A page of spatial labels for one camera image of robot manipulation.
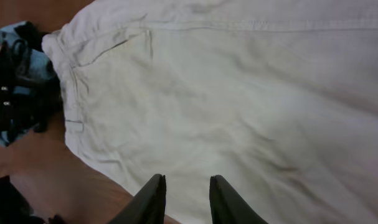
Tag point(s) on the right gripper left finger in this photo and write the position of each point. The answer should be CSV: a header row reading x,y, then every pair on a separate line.
x,y
147,206

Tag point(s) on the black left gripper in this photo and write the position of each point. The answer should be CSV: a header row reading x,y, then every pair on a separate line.
x,y
7,76

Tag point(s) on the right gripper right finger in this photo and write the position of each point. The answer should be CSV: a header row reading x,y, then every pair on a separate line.
x,y
227,206

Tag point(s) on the beige khaki shorts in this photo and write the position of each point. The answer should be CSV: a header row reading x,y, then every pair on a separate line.
x,y
278,97

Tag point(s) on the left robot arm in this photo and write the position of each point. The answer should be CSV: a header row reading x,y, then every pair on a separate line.
x,y
27,101

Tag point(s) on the dark navy folded garment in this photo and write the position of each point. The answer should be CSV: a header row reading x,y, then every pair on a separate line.
x,y
30,99

